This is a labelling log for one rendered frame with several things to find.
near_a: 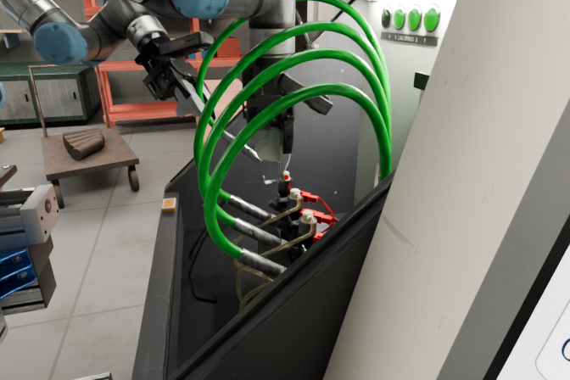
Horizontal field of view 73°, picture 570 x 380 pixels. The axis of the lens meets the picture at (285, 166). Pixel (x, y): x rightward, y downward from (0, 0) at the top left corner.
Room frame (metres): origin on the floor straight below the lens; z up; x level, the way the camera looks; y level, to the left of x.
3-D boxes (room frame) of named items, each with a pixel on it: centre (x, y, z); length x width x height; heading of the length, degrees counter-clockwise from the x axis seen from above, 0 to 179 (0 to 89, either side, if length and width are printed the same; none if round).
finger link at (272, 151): (0.64, 0.02, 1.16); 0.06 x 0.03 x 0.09; 102
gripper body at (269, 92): (0.66, 0.03, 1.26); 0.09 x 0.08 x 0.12; 102
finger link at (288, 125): (0.64, 0.00, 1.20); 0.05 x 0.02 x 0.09; 12
